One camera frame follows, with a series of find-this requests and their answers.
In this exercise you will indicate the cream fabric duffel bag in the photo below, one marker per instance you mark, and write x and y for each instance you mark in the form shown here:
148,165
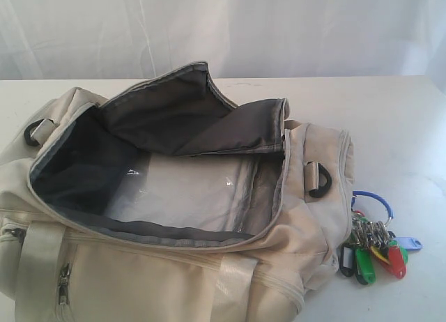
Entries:
169,202

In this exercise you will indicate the bunch of coloured key tags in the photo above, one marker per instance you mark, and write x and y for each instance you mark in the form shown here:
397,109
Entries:
372,242

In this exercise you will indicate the white backdrop curtain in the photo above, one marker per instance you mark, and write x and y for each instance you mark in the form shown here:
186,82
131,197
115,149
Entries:
105,39

